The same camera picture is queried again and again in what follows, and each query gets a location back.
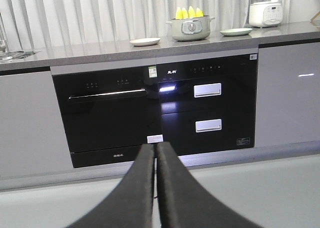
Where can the beige round plate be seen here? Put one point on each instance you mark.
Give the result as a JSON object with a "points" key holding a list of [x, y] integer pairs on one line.
{"points": [[141, 42]]}

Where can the black drawer disinfection cabinet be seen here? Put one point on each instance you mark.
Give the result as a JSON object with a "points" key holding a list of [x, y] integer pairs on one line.
{"points": [[208, 105]]}

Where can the wooden dish rack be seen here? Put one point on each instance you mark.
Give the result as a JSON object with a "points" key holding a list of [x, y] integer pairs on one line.
{"points": [[315, 20]]}

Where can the pale yellow corn cob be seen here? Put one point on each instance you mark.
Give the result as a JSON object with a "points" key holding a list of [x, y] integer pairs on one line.
{"points": [[184, 13]]}

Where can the white pleated curtain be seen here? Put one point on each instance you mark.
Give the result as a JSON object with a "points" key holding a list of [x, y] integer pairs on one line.
{"points": [[35, 24]]}

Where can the grey left cabinet door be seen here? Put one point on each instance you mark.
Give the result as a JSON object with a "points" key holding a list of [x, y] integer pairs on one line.
{"points": [[32, 135]]}

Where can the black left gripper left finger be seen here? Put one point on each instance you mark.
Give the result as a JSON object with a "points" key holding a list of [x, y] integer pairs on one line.
{"points": [[130, 204]]}

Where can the black built-in dishwasher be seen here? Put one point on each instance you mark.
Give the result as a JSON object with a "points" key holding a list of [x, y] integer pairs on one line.
{"points": [[108, 114]]}

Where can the white blender appliance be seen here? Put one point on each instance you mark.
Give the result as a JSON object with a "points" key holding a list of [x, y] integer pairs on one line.
{"points": [[265, 13]]}

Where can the grey cabinet door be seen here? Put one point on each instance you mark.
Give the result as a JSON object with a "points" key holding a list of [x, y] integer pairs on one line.
{"points": [[32, 135], [288, 94]]}

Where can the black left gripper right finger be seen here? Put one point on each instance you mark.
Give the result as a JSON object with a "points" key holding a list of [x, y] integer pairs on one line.
{"points": [[184, 203]]}

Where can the green round plate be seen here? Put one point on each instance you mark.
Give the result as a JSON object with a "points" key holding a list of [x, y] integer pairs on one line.
{"points": [[232, 32]]}

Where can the green electric cooking pot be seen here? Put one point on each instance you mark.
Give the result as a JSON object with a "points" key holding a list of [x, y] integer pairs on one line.
{"points": [[191, 29]]}

